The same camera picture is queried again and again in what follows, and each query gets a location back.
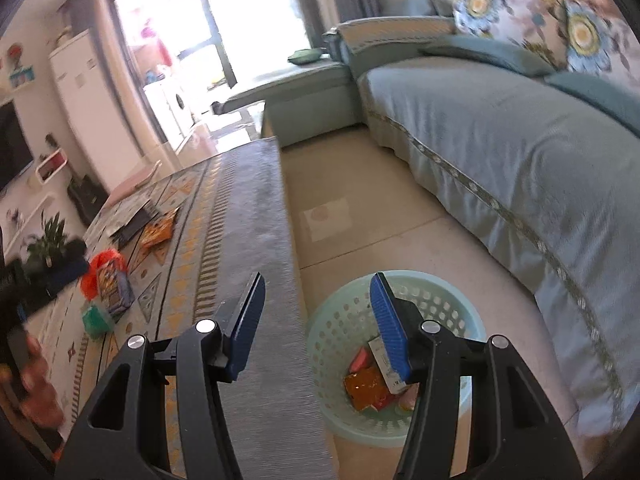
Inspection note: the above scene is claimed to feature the red plastic bag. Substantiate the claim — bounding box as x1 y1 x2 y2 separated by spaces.
79 248 127 300

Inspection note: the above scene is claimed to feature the green wrapper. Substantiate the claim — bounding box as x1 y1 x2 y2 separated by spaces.
81 302 115 340

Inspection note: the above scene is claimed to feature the red snack packet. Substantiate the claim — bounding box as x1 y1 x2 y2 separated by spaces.
96 255 134 321

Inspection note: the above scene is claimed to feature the orange snack wrapper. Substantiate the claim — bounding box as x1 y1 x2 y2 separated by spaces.
343 365 396 412

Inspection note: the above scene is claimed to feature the pink wrapper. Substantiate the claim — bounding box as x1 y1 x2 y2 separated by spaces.
348 346 374 374

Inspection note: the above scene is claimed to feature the white milk carton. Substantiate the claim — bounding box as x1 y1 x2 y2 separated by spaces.
368 336 408 396

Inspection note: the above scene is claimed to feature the person's left hand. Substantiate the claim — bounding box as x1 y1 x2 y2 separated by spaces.
1 334 65 436

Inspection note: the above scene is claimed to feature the green potted plant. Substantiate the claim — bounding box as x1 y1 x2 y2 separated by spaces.
27 212 68 261

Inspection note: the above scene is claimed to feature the black guitar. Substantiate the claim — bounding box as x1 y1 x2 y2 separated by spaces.
67 176 108 226

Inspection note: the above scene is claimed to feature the black television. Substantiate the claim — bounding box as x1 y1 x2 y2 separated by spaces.
0 101 34 192

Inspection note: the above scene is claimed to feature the pink laptop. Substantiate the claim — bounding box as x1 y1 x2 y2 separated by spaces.
104 160 162 208

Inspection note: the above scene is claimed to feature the white tall air conditioner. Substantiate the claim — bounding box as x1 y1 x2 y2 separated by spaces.
49 30 142 192

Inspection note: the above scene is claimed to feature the white washing machine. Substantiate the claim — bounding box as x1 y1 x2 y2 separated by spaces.
160 79 195 136

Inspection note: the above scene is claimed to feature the blue sectional sofa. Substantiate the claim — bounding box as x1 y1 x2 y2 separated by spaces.
213 16 639 437

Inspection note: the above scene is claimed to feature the teal bowl cushion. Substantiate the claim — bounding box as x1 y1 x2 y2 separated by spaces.
288 48 326 66

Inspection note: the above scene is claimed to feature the blue flat pillow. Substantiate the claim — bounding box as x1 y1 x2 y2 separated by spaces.
419 35 555 78

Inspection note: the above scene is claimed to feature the floral cushion right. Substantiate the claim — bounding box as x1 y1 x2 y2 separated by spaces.
565 0 639 93

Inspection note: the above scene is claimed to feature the floral cushion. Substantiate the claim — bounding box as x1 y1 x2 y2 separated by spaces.
454 0 567 70
565 0 639 93

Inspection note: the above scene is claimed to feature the floral cushion left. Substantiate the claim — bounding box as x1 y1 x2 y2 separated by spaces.
454 0 567 70

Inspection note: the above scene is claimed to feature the red white wall box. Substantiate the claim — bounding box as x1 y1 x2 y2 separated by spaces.
35 148 68 185

